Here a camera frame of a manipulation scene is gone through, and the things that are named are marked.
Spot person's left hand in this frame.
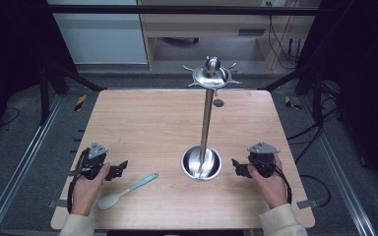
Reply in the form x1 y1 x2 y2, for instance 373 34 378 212
70 162 111 217

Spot thin black floor cable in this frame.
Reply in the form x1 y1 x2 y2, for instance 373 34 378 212
0 106 21 128

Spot white cabinet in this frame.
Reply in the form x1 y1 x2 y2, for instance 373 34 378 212
46 0 149 66

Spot black floor cable loop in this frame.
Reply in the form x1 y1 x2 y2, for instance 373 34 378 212
299 174 332 208

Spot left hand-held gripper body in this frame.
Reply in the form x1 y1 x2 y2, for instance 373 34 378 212
77 141 109 181

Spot teal handled silicone spatula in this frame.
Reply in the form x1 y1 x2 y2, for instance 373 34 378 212
96 172 159 211

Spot grey metal table bracket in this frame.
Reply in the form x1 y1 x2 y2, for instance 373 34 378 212
296 199 320 210
47 199 69 209

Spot light wooden desk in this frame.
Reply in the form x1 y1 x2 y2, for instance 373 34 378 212
137 0 323 71

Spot person's right hand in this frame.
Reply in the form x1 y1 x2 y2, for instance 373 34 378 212
247 152 289 210

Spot steel utensil hanging stand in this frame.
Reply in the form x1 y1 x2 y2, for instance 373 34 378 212
180 55 243 182

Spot yellow black striped tape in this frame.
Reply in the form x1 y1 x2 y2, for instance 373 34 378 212
283 95 303 111
74 94 89 112

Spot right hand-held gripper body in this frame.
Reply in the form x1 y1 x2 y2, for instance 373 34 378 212
246 141 282 179

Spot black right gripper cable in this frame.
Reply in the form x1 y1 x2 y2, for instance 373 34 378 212
265 160 293 205

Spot dark curtain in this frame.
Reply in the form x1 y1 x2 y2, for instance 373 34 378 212
0 0 77 155
296 0 378 201

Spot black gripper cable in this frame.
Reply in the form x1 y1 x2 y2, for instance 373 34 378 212
265 160 293 205
66 147 92 214

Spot black hanging desk cables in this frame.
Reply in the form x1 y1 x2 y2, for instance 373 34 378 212
266 14 302 71

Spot black metal frame stand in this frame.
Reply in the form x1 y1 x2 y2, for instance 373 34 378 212
258 63 325 128
38 61 108 126

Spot black floor cable bundle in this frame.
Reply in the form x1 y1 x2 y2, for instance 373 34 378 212
286 79 343 165

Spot aluminium floor rail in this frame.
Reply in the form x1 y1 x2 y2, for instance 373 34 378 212
0 93 64 236
298 94 378 236

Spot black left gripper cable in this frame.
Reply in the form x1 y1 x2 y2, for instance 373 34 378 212
66 147 92 214

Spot black horizontal frame bar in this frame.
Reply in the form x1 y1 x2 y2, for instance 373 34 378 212
46 4 322 17

